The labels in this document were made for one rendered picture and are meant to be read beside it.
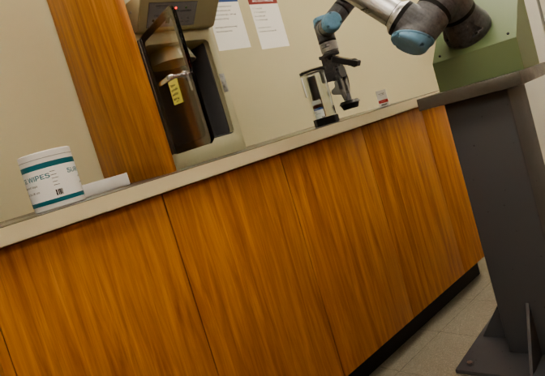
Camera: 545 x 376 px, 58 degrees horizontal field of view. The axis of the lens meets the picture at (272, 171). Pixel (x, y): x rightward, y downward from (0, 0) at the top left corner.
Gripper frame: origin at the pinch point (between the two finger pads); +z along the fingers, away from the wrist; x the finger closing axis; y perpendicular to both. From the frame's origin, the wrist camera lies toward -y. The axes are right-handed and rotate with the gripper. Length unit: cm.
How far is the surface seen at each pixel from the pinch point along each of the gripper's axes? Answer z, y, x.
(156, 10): -43, 26, 71
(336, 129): 10.9, -7.5, 34.7
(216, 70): -23, 27, 47
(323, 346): 78, 4, 66
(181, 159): 5, 34, 72
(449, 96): 10, -48, 34
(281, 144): 10, 0, 62
